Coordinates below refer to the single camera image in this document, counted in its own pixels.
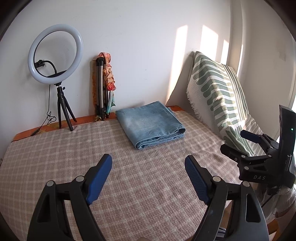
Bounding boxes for light blue denim pants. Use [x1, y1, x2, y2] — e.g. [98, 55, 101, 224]
[115, 101, 186, 150]

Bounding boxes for orange floral knotted scarf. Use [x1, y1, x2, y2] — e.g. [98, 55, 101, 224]
[91, 52, 116, 115]

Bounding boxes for black mini tripod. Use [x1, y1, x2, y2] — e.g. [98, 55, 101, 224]
[55, 82, 77, 131]

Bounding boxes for black right gripper camera box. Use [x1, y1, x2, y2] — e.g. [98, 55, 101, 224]
[277, 105, 295, 175]

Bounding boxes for white ring light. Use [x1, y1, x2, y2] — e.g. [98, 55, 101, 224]
[28, 24, 83, 84]

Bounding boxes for green white patterned pillow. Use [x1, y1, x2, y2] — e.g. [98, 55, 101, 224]
[187, 52, 263, 156]

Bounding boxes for beige plaid bed cover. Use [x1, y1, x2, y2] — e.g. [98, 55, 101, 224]
[1, 111, 239, 240]

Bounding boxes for black ring light cable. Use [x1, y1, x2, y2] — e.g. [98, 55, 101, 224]
[31, 84, 57, 137]

